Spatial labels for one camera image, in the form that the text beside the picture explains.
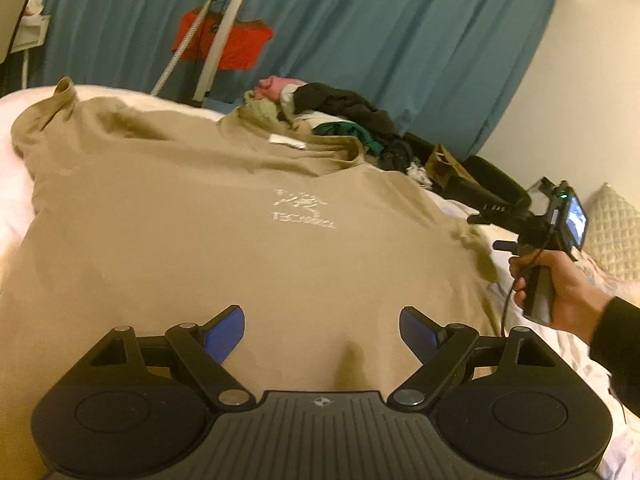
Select person's right hand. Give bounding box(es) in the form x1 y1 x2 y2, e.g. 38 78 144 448
509 250 613 344

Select silver garment steamer stand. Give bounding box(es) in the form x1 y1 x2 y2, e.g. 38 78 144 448
150 0 254 109

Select red cloth bag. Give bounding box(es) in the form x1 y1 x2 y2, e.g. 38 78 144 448
170 8 276 73

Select blue curtain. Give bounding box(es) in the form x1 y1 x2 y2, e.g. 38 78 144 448
30 0 555 156

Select pile of mixed clothes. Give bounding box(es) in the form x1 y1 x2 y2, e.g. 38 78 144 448
243 76 434 190

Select cluttered white desk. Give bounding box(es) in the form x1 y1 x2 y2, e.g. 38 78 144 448
11 0 51 90

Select quilted cream pillow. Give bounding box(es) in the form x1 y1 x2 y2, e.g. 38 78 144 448
584 183 639 282

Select beige t-shirt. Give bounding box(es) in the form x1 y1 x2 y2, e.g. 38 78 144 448
1 80 498 479

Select black sleeve right forearm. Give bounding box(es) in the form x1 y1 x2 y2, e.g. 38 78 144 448
589 297 640 416

